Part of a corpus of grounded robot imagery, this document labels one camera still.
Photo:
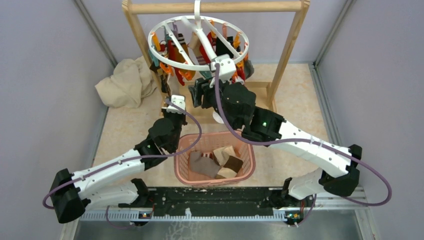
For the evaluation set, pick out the red patterned sock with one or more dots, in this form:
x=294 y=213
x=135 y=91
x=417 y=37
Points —
x=239 y=75

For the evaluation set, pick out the pink plastic laundry basket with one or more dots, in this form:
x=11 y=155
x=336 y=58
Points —
x=207 y=143

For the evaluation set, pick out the grey black sock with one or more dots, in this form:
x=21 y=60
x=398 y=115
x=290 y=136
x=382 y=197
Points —
x=248 y=69

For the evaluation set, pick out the beige brown sock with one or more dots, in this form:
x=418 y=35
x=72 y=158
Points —
x=230 y=164

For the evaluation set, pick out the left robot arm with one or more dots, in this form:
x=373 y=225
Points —
x=73 y=193

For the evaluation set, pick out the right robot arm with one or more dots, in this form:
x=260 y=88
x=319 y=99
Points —
x=337 y=173

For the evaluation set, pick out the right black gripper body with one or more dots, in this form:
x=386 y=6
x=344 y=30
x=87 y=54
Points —
x=230 y=120

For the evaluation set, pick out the grey sock with striped cuff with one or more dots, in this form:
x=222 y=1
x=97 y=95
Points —
x=203 y=165

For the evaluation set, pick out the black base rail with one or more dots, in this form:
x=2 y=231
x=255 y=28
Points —
x=221 y=204

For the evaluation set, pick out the beige crumpled cloth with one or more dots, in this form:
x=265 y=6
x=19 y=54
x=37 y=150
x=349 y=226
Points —
x=129 y=84

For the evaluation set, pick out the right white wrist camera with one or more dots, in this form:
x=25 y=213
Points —
x=223 y=68

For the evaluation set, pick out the white round clip hanger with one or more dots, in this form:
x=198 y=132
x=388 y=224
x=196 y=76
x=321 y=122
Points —
x=194 y=22

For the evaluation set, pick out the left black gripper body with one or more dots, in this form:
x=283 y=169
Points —
x=178 y=120

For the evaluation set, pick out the mustard yellow sock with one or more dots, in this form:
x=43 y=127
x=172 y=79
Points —
x=178 y=57

